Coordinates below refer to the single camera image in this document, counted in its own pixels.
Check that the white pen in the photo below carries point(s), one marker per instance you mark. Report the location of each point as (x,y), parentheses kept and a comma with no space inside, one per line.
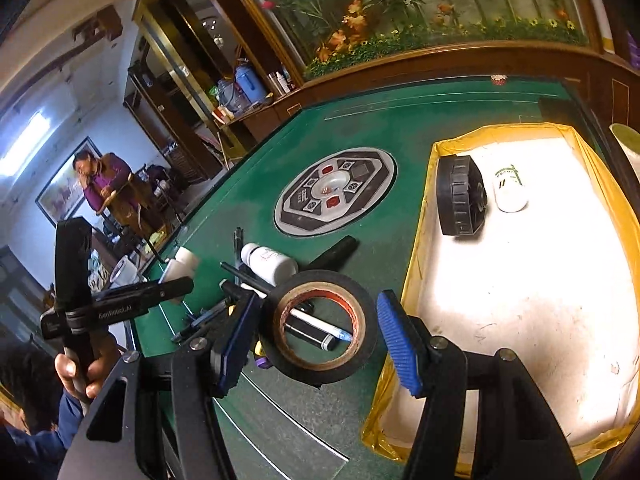
(315,321)

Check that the person's left forearm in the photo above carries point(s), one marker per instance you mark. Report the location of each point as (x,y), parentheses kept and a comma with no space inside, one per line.
(35,445)

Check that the flower mural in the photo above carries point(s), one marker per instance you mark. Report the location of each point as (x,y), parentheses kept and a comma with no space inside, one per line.
(425,0)

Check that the white green stool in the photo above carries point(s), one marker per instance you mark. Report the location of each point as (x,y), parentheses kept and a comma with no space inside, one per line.
(627,150)

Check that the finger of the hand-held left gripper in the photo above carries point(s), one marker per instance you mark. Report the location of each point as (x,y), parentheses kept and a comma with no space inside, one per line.
(172,291)

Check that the blue water container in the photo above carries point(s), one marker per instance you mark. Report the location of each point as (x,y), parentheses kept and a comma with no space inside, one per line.
(250,82)

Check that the mahjong table control panel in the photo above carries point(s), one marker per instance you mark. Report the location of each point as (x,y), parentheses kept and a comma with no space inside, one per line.
(310,210)

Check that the white spray bottle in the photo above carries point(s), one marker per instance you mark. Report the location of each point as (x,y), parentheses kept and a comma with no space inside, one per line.
(283,80)

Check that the white roll yellow band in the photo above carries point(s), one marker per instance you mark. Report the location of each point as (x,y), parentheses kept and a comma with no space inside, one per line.
(597,10)

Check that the black tape roll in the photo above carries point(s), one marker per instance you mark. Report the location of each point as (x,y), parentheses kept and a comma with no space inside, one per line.
(320,280)

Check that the white tray yellow taped rim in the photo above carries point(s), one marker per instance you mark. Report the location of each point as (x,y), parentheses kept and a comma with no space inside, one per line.
(525,285)

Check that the wooden chair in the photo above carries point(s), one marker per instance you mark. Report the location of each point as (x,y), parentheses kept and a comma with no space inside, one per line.
(120,200)

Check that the black plastic wheel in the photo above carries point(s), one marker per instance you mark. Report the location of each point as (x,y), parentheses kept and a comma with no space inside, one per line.
(457,195)

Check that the wooden sideboard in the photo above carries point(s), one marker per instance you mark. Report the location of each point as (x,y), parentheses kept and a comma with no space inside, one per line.
(450,62)

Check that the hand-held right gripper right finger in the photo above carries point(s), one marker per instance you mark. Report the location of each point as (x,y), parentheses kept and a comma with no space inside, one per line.
(400,345)

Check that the framed picture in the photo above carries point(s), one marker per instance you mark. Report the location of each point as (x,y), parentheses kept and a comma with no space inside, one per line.
(55,195)

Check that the ceiling light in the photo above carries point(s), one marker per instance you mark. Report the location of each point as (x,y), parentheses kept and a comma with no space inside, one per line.
(22,145)

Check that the small white cup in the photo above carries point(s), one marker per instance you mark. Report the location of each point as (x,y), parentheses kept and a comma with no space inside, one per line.
(177,275)

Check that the clear water jug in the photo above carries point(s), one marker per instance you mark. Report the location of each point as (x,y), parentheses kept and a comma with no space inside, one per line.
(227,95)

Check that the black phone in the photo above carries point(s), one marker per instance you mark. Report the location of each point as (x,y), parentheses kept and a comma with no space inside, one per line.
(555,107)

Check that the thick black marker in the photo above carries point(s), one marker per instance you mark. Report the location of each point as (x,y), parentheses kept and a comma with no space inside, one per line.
(335,252)

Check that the wooden display cabinet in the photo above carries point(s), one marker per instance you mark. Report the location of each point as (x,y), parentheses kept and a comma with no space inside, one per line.
(170,75)

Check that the white plastic bottle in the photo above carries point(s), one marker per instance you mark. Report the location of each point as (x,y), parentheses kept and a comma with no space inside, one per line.
(270,262)

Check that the small white bottle green print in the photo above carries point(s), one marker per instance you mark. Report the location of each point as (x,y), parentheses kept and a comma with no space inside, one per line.
(510,195)

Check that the thin black pen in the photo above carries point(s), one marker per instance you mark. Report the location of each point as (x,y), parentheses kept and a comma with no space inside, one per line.
(245,276)

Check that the person's left hand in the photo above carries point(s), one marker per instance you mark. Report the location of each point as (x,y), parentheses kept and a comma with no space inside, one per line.
(106,355)

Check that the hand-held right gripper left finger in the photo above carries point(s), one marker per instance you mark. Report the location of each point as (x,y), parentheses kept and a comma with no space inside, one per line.
(235,350)

